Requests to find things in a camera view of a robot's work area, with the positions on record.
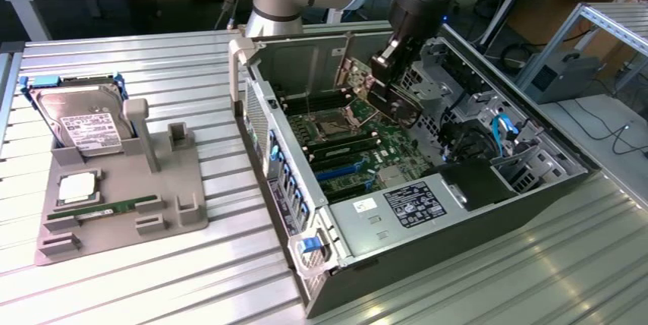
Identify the blue case latch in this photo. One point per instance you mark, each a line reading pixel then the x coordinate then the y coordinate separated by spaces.
pixel 309 246

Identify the aluminium frame table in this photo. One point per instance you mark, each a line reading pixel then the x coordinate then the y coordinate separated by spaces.
pixel 607 17

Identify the loose green RAM stick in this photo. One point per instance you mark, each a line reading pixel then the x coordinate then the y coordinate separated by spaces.
pixel 116 206

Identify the CPU socket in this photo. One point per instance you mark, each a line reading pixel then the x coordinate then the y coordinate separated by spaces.
pixel 331 125

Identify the brown wooden cabinet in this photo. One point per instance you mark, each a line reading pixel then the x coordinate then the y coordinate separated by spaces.
pixel 544 17

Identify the grey printed parts rack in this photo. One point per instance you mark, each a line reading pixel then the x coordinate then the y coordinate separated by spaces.
pixel 121 188

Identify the grey box device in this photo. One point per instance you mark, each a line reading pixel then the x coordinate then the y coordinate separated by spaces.
pixel 567 78

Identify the blue disk caddy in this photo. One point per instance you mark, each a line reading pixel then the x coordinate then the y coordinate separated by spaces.
pixel 45 82

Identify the silver disk bay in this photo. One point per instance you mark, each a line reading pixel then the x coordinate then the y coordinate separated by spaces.
pixel 536 165

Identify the silver perforated drive cage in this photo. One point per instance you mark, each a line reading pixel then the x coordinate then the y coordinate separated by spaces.
pixel 440 86

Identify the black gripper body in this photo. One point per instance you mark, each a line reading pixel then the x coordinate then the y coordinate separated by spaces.
pixel 417 13

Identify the green motherboard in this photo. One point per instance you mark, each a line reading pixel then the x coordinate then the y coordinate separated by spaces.
pixel 395 150

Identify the black stand pole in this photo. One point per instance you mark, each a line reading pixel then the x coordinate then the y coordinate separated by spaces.
pixel 511 2

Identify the grey power supply unit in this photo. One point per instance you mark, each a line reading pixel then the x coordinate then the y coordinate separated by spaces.
pixel 364 226

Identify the silver hard disk drive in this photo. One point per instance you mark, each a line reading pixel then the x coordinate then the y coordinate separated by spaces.
pixel 76 112

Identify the open socket cover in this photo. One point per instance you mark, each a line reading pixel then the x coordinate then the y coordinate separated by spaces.
pixel 349 114

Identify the blue expansion slot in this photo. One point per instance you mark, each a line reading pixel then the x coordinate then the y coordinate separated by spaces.
pixel 336 173

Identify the silver CPU chip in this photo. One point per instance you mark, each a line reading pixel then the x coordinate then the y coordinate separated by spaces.
pixel 76 188

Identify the blue slot clip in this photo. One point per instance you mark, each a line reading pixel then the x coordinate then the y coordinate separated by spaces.
pixel 279 156
pixel 273 139
pixel 297 202
pixel 284 172
pixel 291 187

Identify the low profile graphics card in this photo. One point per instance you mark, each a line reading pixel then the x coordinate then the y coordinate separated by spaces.
pixel 356 74

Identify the black plastic shroud box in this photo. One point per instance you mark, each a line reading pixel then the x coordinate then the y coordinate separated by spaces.
pixel 471 184

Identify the black expansion slot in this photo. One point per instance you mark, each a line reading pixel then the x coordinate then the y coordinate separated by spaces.
pixel 336 161
pixel 349 189

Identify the open black PC case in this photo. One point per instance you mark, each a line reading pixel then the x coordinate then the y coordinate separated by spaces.
pixel 429 264

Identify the installed RAM stick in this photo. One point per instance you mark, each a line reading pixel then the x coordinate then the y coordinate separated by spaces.
pixel 339 153

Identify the grey printed corner bracket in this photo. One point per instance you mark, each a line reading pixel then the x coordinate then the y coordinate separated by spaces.
pixel 235 74
pixel 295 264

